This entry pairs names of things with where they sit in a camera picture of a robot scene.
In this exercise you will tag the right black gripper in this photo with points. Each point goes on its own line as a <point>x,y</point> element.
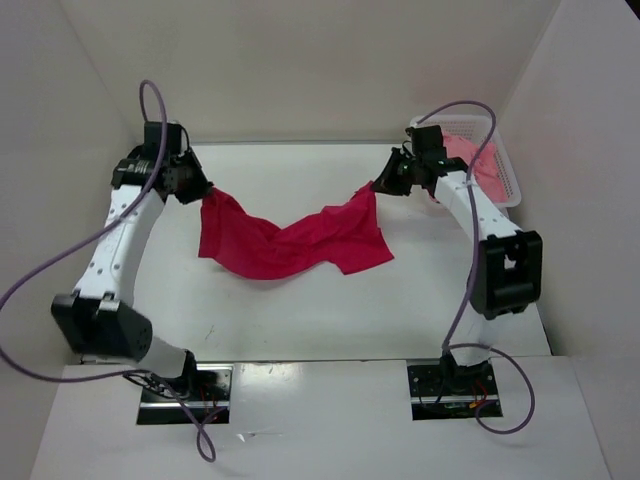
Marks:
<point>387,182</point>

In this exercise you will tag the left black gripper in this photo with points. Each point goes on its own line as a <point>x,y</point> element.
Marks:
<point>203,184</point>

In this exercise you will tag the magenta red t shirt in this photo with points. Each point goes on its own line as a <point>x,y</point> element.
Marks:
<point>347,236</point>

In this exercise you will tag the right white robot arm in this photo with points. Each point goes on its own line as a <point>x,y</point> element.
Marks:
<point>506,266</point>

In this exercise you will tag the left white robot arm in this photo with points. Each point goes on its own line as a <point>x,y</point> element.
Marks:
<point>97,318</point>

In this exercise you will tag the light pink t shirt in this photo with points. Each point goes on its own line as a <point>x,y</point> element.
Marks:
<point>485,171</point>

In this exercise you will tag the white plastic basket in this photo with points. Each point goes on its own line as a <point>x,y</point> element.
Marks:
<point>474,128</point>

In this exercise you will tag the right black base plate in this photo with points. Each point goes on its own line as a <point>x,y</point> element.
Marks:
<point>434,398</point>

